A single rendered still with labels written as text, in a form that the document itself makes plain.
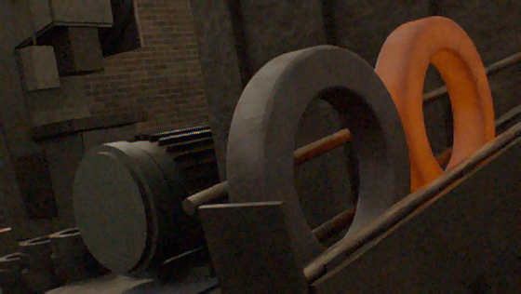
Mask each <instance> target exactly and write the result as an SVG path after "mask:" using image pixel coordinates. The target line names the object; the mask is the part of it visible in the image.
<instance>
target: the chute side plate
mask: <svg viewBox="0 0 521 294"><path fill-rule="evenodd" d="M520 234H521V136H520V138H518V139H516V140H514V141H513V142H512V143H510V144H509V145H507V146H506V147H503V148H502V149H501V150H500V151H499V152H498V153H496V154H495V155H493V156H492V157H490V158H489V159H488V160H486V161H485V162H483V163H482V164H480V166H479V167H477V168H475V169H474V170H472V171H471V172H469V173H468V174H466V175H465V176H464V177H462V179H460V180H458V181H456V182H455V183H454V184H452V185H451V186H449V187H448V188H446V189H445V190H444V192H442V193H441V194H439V195H438V196H436V197H434V198H432V199H431V200H430V201H428V202H427V203H425V205H424V206H422V207H420V208H418V209H417V210H415V211H414V212H413V213H411V214H410V215H408V216H407V217H406V218H405V219H403V220H401V221H400V222H398V223H397V224H396V225H394V226H393V227H391V228H390V229H389V231H387V232H386V233H384V234H381V235H380V236H379V237H377V238H376V239H374V240H373V241H372V242H370V244H368V245H366V246H365V247H363V248H362V249H360V250H359V251H357V252H355V253H354V254H353V256H352V257H350V258H349V259H348V260H346V261H345V262H342V263H341V264H339V265H338V266H336V267H335V268H334V270H332V271H330V272H328V273H327V274H325V275H324V276H322V277H321V278H319V279H317V280H315V281H314V283H313V284H311V285H310V290H311V293H312V294H461V293H462V292H463V291H465V289H466V288H467V287H469V285H470V284H471V283H472V282H473V281H474V280H475V279H476V278H477V277H478V276H479V275H480V274H481V273H482V272H483V271H484V270H485V269H486V268H487V267H488V266H489V265H490V264H491V263H492V262H493V261H494V260H495V259H496V258H497V257H498V256H499V255H500V254H501V253H502V252H503V251H504V250H505V249H506V248H507V247H508V246H509V245H510V244H511V243H512V242H513V241H514V240H515V239H516V238H517V237H518V236H519V235H520Z"/></svg>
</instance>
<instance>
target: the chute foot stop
mask: <svg viewBox="0 0 521 294"><path fill-rule="evenodd" d="M198 213H199V216H200V221H201V224H203V227H204V232H205V235H206V239H207V245H208V249H209V252H210V257H211V260H212V263H213V267H214V271H216V275H217V278H218V281H219V286H220V292H221V294H310V291H309V288H308V284H307V279H306V275H304V271H303V267H302V263H301V256H300V252H299V249H298V245H297V240H296V236H295V233H294V228H293V224H291V220H290V217H289V212H288V208H287V201H266V202H248V204H236V203H231V204H230V205H212V206H201V207H199V208H198Z"/></svg>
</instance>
